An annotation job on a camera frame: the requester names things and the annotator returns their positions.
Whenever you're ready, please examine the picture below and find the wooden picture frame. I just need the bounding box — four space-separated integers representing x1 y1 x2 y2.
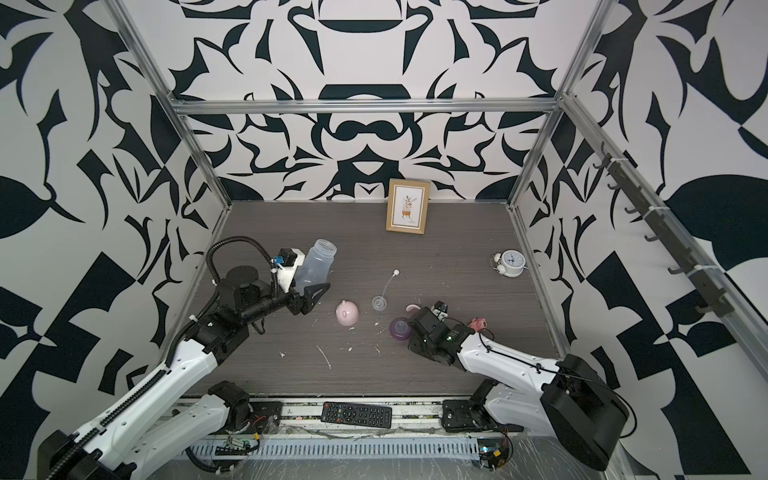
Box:
386 179 430 235

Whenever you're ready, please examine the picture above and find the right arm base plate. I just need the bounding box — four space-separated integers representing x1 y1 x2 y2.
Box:
440 400 508 433

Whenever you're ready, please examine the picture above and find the clear baby bottle body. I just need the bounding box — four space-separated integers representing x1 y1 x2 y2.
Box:
295 239 337 295

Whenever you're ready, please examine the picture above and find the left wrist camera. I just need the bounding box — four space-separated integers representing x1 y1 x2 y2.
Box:
271 248 305 293

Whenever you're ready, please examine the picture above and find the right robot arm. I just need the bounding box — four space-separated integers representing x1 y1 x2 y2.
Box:
408 302 634 471

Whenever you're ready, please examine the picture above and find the black remote control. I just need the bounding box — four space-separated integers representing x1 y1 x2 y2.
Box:
320 402 392 429

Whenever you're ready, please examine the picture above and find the wall hook rack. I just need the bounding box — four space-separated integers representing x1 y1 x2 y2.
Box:
595 152 743 319

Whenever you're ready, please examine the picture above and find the small pink toy piece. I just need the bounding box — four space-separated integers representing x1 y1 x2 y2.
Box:
469 317 487 332

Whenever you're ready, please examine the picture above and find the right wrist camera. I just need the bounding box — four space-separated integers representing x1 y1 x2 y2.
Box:
431 301 449 321

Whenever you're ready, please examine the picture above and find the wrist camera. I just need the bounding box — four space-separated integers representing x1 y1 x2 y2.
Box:
271 248 305 293
431 301 449 321

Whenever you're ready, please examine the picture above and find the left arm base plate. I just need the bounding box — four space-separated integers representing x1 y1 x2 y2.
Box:
230 401 283 435

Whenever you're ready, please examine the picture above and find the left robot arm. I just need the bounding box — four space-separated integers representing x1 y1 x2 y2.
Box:
37 236 337 479

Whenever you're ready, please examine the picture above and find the white slotted cable duct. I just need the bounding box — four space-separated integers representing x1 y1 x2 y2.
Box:
191 437 481 461

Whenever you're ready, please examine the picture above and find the green circuit board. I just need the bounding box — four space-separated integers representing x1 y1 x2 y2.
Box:
477 439 513 471

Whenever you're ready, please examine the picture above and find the pink bottle cap dome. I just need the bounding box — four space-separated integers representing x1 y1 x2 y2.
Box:
335 300 360 327

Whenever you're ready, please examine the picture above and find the white alarm clock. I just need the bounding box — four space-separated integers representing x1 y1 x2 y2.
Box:
491 249 527 278

